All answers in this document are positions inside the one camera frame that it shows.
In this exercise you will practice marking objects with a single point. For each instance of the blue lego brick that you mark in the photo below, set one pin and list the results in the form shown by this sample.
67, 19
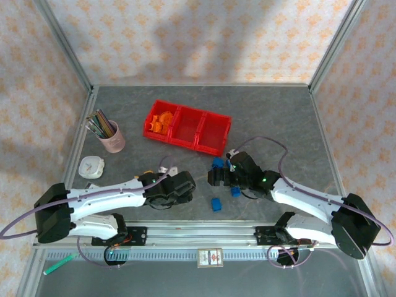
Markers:
235, 192
229, 164
216, 204
218, 162

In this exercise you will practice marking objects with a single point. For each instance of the long orange lego brick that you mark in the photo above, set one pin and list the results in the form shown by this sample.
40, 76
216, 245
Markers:
161, 128

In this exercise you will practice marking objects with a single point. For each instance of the orange curved lego piece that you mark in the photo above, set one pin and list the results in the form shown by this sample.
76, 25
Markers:
151, 123
167, 116

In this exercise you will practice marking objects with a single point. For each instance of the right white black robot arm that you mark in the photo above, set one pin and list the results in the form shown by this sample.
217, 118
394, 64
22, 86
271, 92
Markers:
303, 198

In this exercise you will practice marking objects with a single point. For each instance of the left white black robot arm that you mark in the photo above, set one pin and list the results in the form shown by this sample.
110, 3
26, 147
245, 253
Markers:
105, 198

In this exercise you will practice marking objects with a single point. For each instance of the red plastic bin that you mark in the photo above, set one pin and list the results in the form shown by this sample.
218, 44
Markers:
215, 130
187, 123
161, 105

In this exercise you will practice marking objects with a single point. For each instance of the red white label card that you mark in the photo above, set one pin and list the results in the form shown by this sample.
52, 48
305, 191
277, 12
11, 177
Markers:
210, 257

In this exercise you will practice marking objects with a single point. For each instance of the small paper card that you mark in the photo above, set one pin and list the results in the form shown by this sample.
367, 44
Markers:
91, 186

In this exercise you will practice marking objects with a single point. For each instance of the pink cup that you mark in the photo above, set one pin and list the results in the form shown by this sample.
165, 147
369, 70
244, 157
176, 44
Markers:
114, 143

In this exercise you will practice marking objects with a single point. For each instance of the coloured pencil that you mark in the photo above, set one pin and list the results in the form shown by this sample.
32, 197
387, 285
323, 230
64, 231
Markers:
104, 120
92, 130
100, 123
96, 127

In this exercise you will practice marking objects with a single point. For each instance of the green marker pen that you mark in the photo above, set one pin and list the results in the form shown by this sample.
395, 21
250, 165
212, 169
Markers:
60, 263

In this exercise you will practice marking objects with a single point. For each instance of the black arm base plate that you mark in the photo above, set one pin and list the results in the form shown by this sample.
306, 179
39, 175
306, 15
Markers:
263, 235
137, 236

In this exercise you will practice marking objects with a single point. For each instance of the aluminium mounting rail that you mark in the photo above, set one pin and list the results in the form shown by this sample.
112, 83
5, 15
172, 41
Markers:
198, 236

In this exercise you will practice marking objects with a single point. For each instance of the aluminium frame side rail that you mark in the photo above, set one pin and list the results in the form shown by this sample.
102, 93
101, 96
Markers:
333, 154
73, 148

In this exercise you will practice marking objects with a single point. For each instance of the aluminium frame post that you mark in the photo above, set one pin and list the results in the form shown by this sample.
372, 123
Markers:
335, 46
67, 46

